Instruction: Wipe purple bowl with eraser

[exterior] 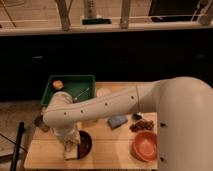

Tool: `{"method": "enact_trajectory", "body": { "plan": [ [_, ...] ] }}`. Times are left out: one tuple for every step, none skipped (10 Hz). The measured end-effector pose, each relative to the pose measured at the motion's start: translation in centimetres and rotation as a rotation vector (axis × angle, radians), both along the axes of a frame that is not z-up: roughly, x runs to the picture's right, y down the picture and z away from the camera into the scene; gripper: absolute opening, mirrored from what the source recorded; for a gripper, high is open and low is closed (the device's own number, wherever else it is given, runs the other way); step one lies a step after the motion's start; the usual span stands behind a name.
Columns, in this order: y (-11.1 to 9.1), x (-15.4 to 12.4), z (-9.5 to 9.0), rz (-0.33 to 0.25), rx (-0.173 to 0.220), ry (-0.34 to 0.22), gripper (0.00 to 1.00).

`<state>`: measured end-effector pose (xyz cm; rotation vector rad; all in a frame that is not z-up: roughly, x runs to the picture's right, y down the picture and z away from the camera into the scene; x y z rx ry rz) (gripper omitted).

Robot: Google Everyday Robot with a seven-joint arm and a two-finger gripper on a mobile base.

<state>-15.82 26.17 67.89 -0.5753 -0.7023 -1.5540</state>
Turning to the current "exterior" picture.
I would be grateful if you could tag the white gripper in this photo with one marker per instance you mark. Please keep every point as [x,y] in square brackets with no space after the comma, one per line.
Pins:
[68,134]

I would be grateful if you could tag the white eraser block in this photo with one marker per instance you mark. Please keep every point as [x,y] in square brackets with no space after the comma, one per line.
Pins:
[72,153]

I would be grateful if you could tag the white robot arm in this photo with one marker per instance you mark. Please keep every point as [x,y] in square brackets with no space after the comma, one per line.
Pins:
[184,108]

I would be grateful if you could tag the orange bowl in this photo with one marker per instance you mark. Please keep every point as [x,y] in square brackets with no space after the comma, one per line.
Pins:
[144,146]

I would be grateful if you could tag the small metal cup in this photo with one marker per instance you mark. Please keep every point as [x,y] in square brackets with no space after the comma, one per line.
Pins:
[40,124]

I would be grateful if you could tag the metal spoon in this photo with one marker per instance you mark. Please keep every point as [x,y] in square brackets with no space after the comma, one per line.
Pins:
[79,95]

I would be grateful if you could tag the blue sponge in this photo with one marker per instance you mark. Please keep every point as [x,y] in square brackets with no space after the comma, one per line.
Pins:
[117,121]

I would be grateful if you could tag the black stand pole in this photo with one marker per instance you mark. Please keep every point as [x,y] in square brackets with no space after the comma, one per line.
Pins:
[16,150]

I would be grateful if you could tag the green plastic tray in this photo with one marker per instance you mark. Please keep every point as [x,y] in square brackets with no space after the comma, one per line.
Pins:
[73,84]

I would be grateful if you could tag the orange fruit toy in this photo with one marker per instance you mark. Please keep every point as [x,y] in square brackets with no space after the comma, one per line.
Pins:
[57,85]

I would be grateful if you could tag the small black toy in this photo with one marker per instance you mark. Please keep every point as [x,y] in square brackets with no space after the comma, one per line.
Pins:
[137,116]

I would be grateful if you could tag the brown grape bunch toy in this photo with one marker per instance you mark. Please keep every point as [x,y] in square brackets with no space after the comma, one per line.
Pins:
[142,125]

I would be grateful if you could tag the black monitor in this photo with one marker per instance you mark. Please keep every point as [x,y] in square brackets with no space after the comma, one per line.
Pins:
[172,10]

